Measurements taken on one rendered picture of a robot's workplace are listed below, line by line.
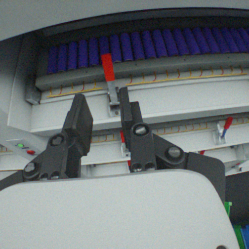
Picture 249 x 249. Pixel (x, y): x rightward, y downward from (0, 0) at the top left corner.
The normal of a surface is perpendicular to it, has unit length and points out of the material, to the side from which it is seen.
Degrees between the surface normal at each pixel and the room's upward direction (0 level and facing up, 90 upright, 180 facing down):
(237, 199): 0
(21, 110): 90
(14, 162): 19
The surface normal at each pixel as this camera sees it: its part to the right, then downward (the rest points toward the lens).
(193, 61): -0.06, -0.24
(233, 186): -0.10, -0.54
